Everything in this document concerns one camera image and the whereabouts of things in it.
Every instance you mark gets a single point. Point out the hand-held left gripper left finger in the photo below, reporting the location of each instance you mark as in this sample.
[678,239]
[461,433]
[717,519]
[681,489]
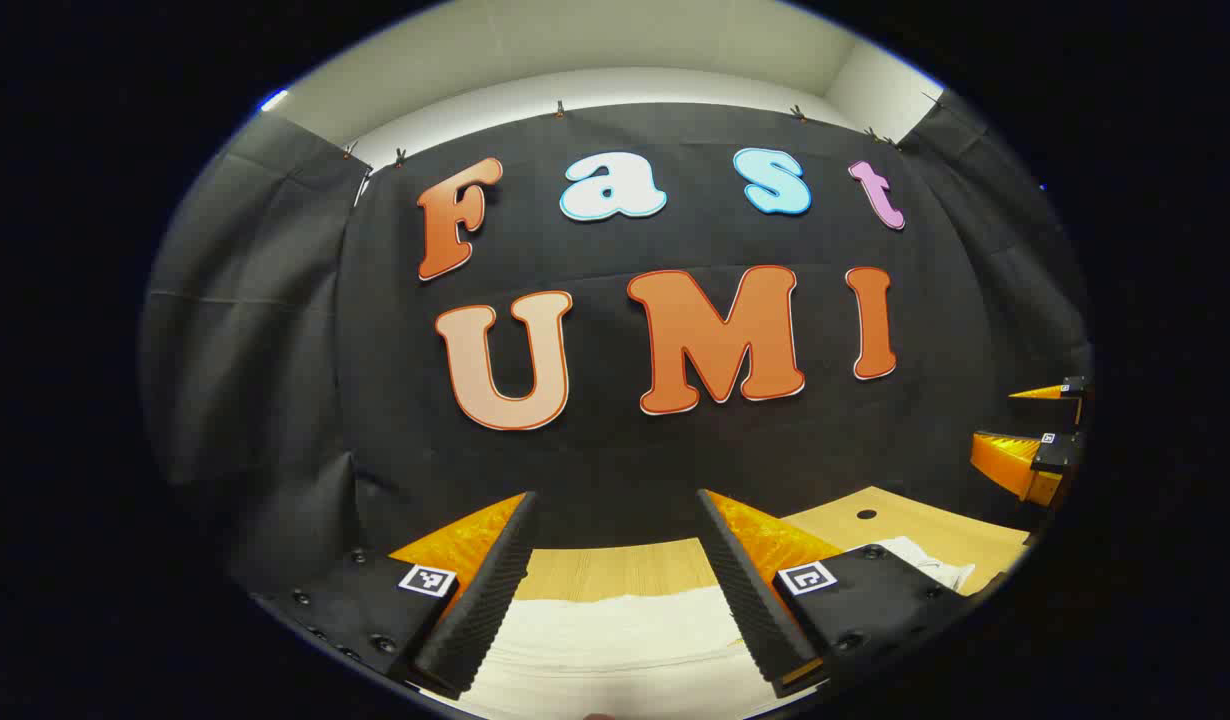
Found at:
[490,590]

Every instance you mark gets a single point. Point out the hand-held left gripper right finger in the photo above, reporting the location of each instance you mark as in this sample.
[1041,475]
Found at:
[745,600]

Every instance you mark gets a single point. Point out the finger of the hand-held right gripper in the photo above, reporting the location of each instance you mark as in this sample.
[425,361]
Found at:
[1015,462]
[1050,391]

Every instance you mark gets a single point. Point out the black backdrop cloth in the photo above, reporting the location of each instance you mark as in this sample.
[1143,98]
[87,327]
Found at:
[615,450]

